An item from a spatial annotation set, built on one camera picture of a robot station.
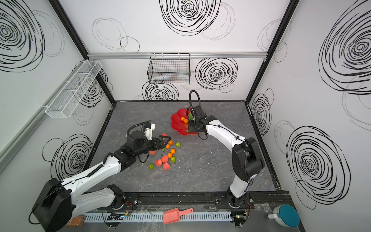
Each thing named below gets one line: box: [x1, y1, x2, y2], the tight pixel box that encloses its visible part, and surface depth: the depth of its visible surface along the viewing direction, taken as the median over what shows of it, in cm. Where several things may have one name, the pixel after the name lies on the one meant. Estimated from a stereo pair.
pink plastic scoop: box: [163, 207, 194, 225], surface depth 71 cm
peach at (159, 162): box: [155, 159, 163, 167], surface depth 86 cm
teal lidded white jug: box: [267, 203, 301, 228], surface depth 66 cm
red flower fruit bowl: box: [171, 108, 199, 136], surface depth 108 cm
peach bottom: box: [162, 162, 171, 171], surface depth 86 cm
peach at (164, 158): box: [161, 155, 169, 163], surface depth 88 cm
